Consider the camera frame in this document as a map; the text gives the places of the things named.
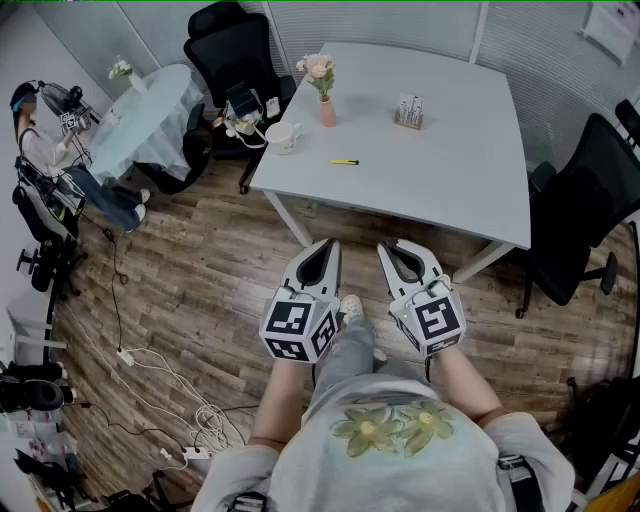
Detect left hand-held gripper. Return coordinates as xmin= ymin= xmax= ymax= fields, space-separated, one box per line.
xmin=258 ymin=238 xmax=342 ymax=364

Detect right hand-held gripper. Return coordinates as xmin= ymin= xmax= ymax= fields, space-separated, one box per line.
xmin=377 ymin=238 xmax=467 ymax=359

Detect person's right forearm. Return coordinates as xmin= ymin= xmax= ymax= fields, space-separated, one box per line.
xmin=429 ymin=344 xmax=504 ymax=426

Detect person's left forearm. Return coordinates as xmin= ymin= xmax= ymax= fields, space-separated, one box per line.
xmin=248 ymin=357 xmax=316 ymax=446

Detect white table leg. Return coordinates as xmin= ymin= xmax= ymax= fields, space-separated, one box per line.
xmin=452 ymin=239 xmax=516 ymax=285
xmin=263 ymin=191 xmax=314 ymax=249

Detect person's grey trousers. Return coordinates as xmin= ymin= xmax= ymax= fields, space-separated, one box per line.
xmin=314 ymin=314 xmax=426 ymax=396

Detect white mug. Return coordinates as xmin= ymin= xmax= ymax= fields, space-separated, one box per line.
xmin=264 ymin=121 xmax=303 ymax=156

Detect wooden card holder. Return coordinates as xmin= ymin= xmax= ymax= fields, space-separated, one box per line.
xmin=394 ymin=93 xmax=426 ymax=131

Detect pink vase with flowers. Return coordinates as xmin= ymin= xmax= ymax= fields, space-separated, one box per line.
xmin=295 ymin=53 xmax=338 ymax=129

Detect black mesh office chair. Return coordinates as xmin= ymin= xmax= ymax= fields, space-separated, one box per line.
xmin=514 ymin=112 xmax=640 ymax=320

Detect small dark chair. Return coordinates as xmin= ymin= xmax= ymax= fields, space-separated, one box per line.
xmin=134 ymin=103 xmax=214 ymax=196

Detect dark box device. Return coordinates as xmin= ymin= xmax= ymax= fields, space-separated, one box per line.
xmin=224 ymin=82 xmax=261 ymax=121

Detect person's grey flower shirt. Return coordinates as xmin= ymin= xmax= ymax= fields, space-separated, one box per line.
xmin=189 ymin=374 xmax=576 ymax=512

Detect round table with blue cloth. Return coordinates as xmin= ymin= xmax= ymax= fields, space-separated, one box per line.
xmin=89 ymin=63 xmax=206 ymax=184

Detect black high-back office chair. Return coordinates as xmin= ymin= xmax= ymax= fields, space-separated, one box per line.
xmin=183 ymin=2 xmax=299 ymax=195

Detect white vase with flowers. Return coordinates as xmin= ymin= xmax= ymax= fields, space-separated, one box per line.
xmin=108 ymin=54 xmax=149 ymax=94

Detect white metal rack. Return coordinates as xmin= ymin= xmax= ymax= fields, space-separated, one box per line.
xmin=7 ymin=289 xmax=69 ymax=366

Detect black standing fan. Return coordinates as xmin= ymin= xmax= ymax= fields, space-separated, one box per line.
xmin=38 ymin=82 xmax=101 ymax=124

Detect white strap bag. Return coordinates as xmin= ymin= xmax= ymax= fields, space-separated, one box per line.
xmin=222 ymin=112 xmax=269 ymax=150

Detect white power strip with cables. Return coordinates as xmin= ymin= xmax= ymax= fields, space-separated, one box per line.
xmin=127 ymin=347 xmax=246 ymax=456

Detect black floor cable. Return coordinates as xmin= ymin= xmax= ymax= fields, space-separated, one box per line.
xmin=82 ymin=214 xmax=129 ymax=351

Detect person's black shoulder strap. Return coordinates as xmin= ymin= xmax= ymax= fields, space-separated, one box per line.
xmin=497 ymin=454 xmax=546 ymax=512

